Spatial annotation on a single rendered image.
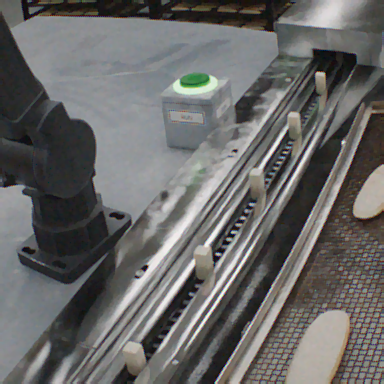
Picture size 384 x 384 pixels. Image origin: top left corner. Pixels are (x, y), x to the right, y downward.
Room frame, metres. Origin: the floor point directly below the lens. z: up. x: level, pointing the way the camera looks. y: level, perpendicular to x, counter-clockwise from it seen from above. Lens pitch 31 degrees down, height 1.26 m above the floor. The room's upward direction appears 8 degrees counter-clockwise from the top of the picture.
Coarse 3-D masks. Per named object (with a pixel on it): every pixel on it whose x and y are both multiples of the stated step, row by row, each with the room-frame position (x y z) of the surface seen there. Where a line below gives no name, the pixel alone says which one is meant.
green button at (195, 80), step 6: (180, 78) 0.84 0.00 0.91; (186, 78) 0.84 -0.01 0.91; (192, 78) 0.84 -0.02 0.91; (198, 78) 0.84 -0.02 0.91; (204, 78) 0.83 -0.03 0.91; (180, 84) 0.83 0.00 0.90; (186, 84) 0.82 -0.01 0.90; (192, 84) 0.82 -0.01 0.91; (198, 84) 0.82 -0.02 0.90; (204, 84) 0.82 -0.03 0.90
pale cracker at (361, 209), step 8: (376, 176) 0.55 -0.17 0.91; (368, 184) 0.54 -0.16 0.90; (376, 184) 0.54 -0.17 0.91; (360, 192) 0.53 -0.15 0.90; (368, 192) 0.53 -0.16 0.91; (376, 192) 0.52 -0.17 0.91; (360, 200) 0.52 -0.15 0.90; (368, 200) 0.51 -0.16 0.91; (376, 200) 0.51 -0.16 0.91; (360, 208) 0.51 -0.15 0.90; (368, 208) 0.50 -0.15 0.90; (376, 208) 0.50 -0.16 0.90; (360, 216) 0.50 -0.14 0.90; (368, 216) 0.50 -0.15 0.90
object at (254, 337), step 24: (360, 120) 0.70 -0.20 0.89; (360, 144) 0.65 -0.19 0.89; (336, 168) 0.59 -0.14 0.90; (360, 168) 0.59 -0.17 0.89; (336, 192) 0.56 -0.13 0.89; (312, 216) 0.51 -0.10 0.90; (312, 240) 0.49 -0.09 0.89; (336, 240) 0.48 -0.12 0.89; (288, 264) 0.45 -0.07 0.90; (288, 288) 0.43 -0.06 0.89; (312, 288) 0.42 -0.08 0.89; (336, 288) 0.41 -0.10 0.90; (360, 288) 0.40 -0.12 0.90; (264, 312) 0.40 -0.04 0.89; (288, 312) 0.40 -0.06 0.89; (312, 312) 0.39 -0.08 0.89; (360, 312) 0.37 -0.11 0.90; (264, 336) 0.37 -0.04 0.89; (288, 336) 0.37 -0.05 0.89; (240, 360) 0.35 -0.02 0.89
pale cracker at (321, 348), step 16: (320, 320) 0.37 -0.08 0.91; (336, 320) 0.36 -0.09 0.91; (304, 336) 0.35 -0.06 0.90; (320, 336) 0.35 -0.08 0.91; (336, 336) 0.34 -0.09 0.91; (304, 352) 0.33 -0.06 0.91; (320, 352) 0.33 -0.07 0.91; (336, 352) 0.33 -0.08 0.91; (288, 368) 0.33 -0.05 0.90; (304, 368) 0.32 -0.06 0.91; (320, 368) 0.31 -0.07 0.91; (336, 368) 0.31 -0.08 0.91
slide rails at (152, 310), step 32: (320, 64) 0.98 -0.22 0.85; (320, 96) 0.86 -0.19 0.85; (288, 128) 0.78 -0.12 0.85; (256, 160) 0.71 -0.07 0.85; (288, 160) 0.70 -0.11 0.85; (224, 224) 0.59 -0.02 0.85; (256, 224) 0.58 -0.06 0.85; (192, 256) 0.55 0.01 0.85; (224, 256) 0.54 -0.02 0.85; (160, 288) 0.50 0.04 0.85; (192, 320) 0.45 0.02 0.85; (160, 352) 0.41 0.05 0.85
